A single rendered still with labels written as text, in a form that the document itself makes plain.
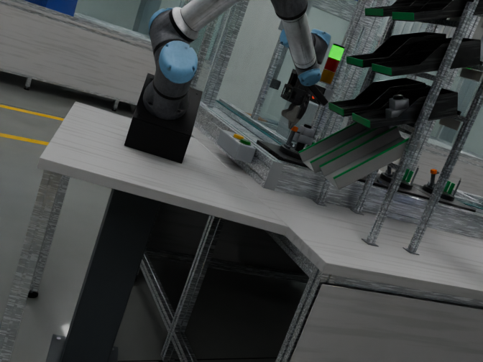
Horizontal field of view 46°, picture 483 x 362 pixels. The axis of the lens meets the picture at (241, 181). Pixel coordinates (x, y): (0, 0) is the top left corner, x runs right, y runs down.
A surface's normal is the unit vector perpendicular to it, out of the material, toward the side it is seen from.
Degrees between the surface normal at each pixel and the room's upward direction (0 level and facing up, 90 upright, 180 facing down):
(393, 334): 90
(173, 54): 50
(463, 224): 90
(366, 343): 90
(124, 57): 90
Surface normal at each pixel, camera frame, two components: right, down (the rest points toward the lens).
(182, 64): 0.33, -0.37
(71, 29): 0.48, 0.36
